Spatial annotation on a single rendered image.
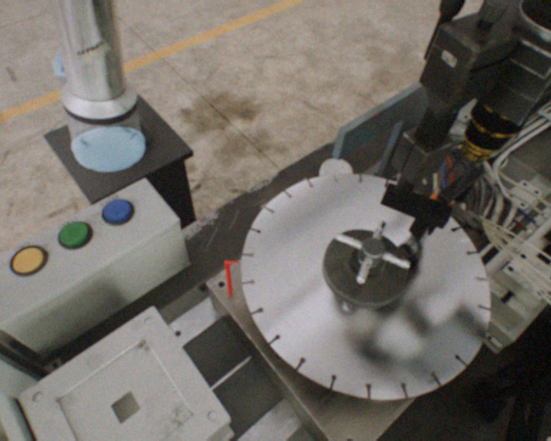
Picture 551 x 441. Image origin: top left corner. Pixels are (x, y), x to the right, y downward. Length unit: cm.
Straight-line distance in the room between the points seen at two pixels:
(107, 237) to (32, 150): 159
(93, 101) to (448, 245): 57
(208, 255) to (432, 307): 42
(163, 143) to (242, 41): 177
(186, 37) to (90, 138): 207
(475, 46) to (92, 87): 52
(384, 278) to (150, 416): 33
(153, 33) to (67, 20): 217
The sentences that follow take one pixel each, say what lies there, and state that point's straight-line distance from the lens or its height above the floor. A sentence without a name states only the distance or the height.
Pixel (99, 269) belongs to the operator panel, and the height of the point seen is 89.
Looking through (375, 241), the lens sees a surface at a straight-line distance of 53.
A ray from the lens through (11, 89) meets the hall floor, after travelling 262.
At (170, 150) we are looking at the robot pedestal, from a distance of 97.
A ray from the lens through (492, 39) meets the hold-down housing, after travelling 40.
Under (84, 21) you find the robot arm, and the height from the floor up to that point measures 113.
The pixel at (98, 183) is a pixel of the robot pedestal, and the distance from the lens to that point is 95.
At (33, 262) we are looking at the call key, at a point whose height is 90.
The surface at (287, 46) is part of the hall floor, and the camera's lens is 266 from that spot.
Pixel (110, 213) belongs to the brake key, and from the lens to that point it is 68.
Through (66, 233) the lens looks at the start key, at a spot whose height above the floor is 91.
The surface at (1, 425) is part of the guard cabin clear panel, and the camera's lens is 65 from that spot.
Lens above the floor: 144
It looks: 55 degrees down
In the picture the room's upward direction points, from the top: 4 degrees clockwise
